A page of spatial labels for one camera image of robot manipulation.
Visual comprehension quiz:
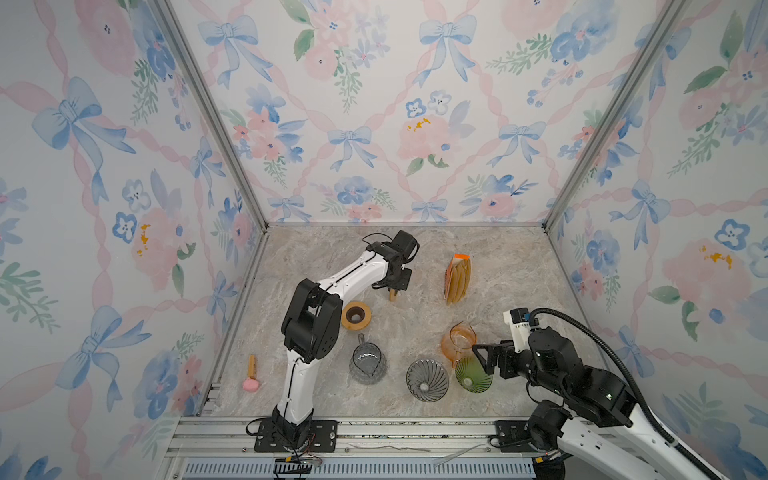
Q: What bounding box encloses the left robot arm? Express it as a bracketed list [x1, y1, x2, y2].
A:
[271, 230, 419, 447]

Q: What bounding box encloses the green glass dripper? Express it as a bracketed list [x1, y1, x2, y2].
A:
[454, 355, 493, 394]

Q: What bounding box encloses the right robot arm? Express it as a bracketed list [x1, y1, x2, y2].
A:
[472, 323, 722, 479]

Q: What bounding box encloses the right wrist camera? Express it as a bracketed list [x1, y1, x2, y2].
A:
[503, 308, 539, 353]

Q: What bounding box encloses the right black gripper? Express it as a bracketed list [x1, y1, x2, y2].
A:
[471, 338, 567, 401]

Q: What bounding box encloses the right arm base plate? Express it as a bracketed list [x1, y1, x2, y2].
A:
[489, 420, 537, 453]

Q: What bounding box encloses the clear glass carafe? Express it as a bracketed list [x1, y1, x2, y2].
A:
[349, 333, 387, 385]

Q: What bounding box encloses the aluminium front rail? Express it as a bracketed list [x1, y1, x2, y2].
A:
[157, 416, 676, 480]

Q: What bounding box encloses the clear glass dripper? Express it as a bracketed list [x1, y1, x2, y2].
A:
[406, 359, 449, 403]

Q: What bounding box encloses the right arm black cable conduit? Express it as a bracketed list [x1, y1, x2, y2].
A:
[530, 307, 721, 480]

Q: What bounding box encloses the pink ice cream toy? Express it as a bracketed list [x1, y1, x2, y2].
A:
[242, 355, 261, 393]

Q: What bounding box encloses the orange glass carafe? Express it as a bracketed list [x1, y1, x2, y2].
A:
[440, 321, 477, 368]

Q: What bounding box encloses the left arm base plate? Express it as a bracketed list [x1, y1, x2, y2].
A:
[246, 419, 338, 454]

